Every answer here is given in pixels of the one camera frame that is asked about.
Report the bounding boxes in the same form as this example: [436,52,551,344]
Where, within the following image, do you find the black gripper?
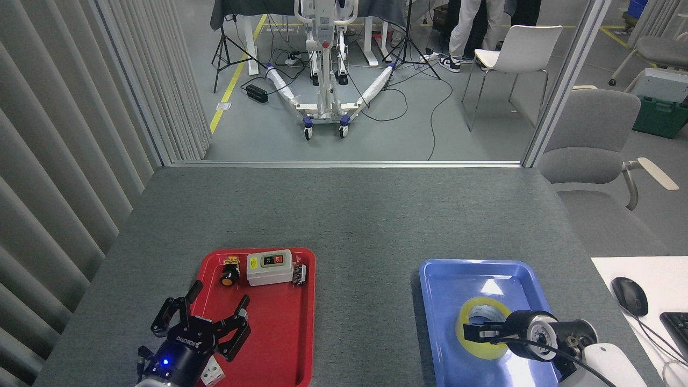
[463,310,538,358]
[145,281,252,387]

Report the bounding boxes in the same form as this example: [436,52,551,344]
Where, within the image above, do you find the grey ribbed partition panel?
[0,0,213,387]

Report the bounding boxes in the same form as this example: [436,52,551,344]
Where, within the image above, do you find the person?
[494,0,542,52]
[438,0,508,73]

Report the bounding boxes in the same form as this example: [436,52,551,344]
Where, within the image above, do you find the black tripod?
[211,0,268,94]
[383,0,441,89]

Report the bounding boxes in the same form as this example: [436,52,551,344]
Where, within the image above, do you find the black computer mouse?
[612,277,649,317]

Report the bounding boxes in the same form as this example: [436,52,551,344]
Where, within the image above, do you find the green plastic bin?
[632,96,688,139]

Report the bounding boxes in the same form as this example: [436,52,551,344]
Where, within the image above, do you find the blue plastic tray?
[419,259,576,387]

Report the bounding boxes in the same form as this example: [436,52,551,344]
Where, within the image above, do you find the long black floor cable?
[427,54,455,161]

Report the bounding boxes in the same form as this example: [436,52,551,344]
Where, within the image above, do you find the black yellow push button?
[219,257,241,287]

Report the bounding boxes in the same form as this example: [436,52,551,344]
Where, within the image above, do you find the mouse cable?
[618,304,688,387]

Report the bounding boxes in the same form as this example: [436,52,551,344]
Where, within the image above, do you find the yellow tape roll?
[456,296,514,360]

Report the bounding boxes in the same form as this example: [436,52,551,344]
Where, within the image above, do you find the red plastic tray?
[167,247,317,387]

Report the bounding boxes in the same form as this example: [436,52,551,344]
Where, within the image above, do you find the grey push button switch box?
[246,249,294,286]

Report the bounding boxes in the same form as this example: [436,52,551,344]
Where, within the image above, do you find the white box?
[626,68,688,104]

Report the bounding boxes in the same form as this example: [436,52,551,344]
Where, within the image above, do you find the white desk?
[591,256,688,387]

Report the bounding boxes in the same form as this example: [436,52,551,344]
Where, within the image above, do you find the grey office chair with armrest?
[537,89,680,257]

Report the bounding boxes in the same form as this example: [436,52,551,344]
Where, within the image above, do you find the white stand on wheels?
[265,0,397,141]

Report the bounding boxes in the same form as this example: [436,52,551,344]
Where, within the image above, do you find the black keyboard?
[660,312,688,362]

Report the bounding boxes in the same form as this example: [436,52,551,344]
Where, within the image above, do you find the grey chair on casters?
[608,32,688,87]

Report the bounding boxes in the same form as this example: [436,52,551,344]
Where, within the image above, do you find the white plastic chair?
[462,25,563,132]

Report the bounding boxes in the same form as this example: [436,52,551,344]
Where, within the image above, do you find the silver frame post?
[522,0,613,168]

